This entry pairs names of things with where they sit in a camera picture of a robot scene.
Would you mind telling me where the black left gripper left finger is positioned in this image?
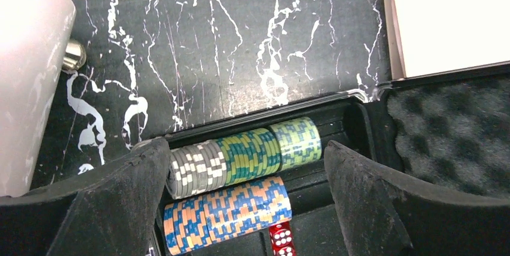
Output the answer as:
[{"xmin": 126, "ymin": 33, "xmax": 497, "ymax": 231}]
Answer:
[{"xmin": 1, "ymin": 138, "xmax": 170, "ymax": 255}]

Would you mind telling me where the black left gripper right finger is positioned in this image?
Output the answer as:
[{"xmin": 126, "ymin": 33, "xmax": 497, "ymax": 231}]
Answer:
[{"xmin": 324, "ymin": 141, "xmax": 509, "ymax": 255}]

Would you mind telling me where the black poker set case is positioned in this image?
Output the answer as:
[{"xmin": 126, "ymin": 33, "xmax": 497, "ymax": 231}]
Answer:
[{"xmin": 149, "ymin": 61, "xmax": 510, "ymax": 256}]

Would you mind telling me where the blue orange chip stack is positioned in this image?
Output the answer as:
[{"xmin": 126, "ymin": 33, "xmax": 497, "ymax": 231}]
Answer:
[{"xmin": 163, "ymin": 176, "xmax": 292, "ymax": 255}]

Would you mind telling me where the grey white chip stack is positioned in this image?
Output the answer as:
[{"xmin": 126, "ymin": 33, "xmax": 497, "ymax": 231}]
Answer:
[{"xmin": 166, "ymin": 139, "xmax": 227, "ymax": 200}]

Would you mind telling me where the red translucent die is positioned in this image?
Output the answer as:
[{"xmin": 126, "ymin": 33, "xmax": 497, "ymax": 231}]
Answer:
[
  {"xmin": 274, "ymin": 246, "xmax": 296, "ymax": 256},
  {"xmin": 269, "ymin": 222, "xmax": 293, "ymax": 249}
]

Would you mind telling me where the light green chip stack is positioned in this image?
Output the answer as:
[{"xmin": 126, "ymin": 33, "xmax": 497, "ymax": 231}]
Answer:
[{"xmin": 269, "ymin": 117, "xmax": 322, "ymax": 171}]

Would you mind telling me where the dark green chip stack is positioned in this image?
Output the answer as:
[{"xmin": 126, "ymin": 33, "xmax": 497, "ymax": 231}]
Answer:
[{"xmin": 214, "ymin": 128, "xmax": 281, "ymax": 186}]

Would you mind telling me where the tan flat board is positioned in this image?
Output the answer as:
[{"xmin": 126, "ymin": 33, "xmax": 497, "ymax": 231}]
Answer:
[{"xmin": 384, "ymin": 0, "xmax": 509, "ymax": 80}]

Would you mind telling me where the cream cylinder with orange face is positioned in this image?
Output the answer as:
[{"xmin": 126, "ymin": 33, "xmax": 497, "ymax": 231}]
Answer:
[{"xmin": 1, "ymin": 0, "xmax": 76, "ymax": 197}]

